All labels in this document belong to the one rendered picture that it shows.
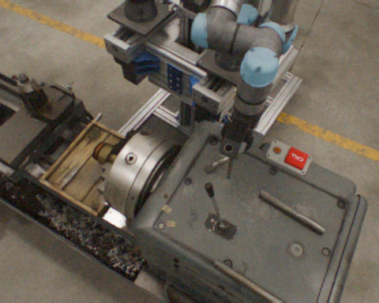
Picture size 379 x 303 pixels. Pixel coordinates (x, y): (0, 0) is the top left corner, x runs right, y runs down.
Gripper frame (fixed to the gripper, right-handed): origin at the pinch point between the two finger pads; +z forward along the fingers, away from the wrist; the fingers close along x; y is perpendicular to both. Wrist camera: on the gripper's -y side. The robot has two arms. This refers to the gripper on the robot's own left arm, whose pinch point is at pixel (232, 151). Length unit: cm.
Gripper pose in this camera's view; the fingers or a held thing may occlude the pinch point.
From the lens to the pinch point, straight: 96.4
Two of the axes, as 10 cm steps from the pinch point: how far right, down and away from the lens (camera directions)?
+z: -0.4, 5.1, 8.6
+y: 4.9, -7.4, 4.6
